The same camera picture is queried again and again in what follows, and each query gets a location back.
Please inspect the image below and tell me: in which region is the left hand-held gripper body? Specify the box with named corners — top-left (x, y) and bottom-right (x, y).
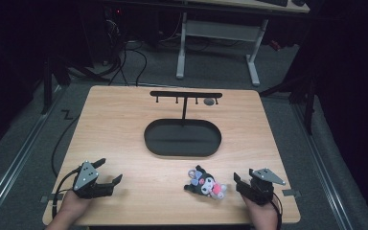
top-left (72, 160), bottom-right (115, 199)

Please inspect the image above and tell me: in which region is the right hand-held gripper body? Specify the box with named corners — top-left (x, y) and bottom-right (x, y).
top-left (236, 168), bottom-right (287, 206)

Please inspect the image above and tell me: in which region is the black plush toy keychain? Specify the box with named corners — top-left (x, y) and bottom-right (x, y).
top-left (183, 164), bottom-right (228, 201)

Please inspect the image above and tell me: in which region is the person's right hand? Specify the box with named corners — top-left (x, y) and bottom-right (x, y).
top-left (241, 193), bottom-right (280, 230)

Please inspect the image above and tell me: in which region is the person's left hand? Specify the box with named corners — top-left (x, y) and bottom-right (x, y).
top-left (57, 189), bottom-right (92, 222)

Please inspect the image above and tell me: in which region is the black hook stand with tray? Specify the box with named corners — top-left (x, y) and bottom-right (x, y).
top-left (143, 90), bottom-right (223, 158)

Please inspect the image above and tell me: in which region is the black metal stand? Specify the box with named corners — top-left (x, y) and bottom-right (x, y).
top-left (259, 72), bottom-right (319, 136)
top-left (39, 56), bottom-right (109, 115)

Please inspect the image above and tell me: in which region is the black computer tower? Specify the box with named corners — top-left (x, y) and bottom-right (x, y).
top-left (102, 5), bottom-right (127, 66)

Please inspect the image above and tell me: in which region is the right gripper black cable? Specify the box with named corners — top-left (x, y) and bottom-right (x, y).
top-left (270, 191), bottom-right (284, 230)

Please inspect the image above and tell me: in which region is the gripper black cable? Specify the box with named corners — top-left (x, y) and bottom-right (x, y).
top-left (51, 168), bottom-right (81, 219)
top-left (270, 191), bottom-right (284, 230)

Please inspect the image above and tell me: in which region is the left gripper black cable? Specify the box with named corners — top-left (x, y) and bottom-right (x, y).
top-left (51, 168), bottom-right (81, 219)

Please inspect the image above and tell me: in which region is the black floor cable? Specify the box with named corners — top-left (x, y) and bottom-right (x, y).
top-left (50, 114), bottom-right (81, 178)

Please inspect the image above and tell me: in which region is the metal floor rail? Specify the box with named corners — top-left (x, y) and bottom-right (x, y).
top-left (292, 103), bottom-right (357, 230)
top-left (0, 85), bottom-right (63, 226)

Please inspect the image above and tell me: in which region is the bundle of black floor cables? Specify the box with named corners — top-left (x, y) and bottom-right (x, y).
top-left (97, 39), bottom-right (150, 88)

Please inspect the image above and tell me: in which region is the white metal frame desk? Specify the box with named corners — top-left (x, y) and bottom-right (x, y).
top-left (174, 0), bottom-right (311, 88)

